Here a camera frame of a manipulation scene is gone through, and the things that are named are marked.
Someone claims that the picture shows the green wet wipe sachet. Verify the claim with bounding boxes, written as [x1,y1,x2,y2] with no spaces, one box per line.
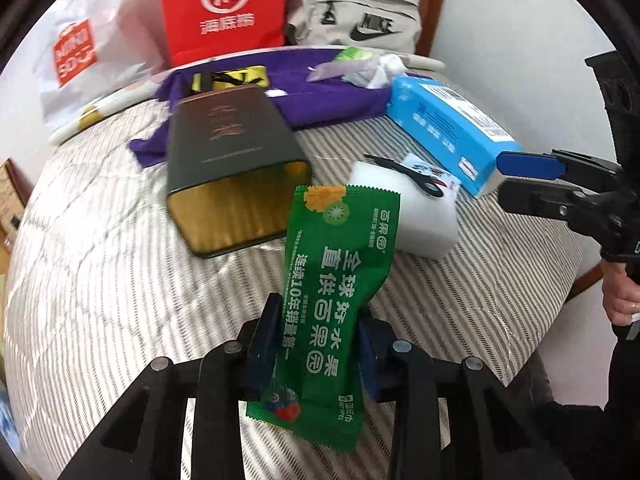
[246,185,400,452]

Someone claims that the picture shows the yellow mesh pouch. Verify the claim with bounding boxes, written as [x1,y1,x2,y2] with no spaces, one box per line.
[191,65,270,93]

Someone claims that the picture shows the person's right hand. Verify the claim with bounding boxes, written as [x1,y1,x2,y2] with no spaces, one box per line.
[601,260,640,326]

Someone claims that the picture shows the blue tissue pack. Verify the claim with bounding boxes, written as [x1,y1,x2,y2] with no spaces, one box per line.
[387,76,522,196]

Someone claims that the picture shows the white persimmon wipe sachet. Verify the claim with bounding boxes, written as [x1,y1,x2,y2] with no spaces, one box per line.
[401,154,460,200]

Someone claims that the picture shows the white foam block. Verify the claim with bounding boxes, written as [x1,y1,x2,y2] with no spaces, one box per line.
[348,162,459,260]

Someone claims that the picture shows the white glove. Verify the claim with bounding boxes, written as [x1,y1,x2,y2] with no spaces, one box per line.
[342,54,407,90]

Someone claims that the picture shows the striped mattress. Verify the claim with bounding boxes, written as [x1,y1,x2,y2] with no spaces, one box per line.
[4,100,582,479]

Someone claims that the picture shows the dark green tea box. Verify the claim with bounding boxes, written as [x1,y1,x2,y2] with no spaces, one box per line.
[167,86,312,258]

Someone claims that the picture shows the purple towel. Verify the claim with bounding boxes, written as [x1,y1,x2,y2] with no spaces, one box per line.
[128,48,402,168]

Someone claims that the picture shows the beige Nike bag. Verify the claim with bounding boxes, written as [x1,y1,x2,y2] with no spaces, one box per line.
[285,0,422,53]

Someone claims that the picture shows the brown patterned box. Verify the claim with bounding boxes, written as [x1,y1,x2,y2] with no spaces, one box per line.
[0,158,32,252]

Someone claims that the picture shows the white rolled mat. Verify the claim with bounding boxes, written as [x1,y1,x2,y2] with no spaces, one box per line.
[48,49,447,148]

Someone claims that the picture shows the red paper bag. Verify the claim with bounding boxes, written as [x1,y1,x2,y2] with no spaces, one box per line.
[162,0,285,66]

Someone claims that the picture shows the white Miniso plastic bag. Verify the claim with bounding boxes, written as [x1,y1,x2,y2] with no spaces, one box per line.
[32,0,164,130]

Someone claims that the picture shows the brown wooden door frame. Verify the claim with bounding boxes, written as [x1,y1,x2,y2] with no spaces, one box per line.
[414,0,454,59]

